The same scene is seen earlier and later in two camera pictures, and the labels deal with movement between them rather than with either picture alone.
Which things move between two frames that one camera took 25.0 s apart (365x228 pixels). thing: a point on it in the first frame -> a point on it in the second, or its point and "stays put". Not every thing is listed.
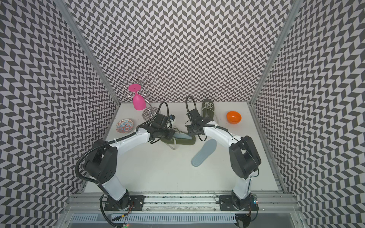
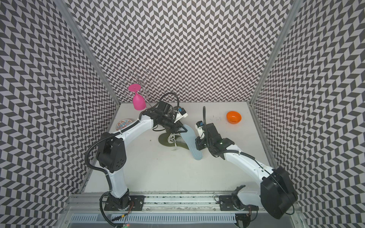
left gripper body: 166,133 -> 168,123
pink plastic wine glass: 139,103 stays put
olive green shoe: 208,108 -> 172,139
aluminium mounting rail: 283,203 stays put
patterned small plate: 124,126 stays put
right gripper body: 192,130 -> 203,144
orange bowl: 234,117 stays put
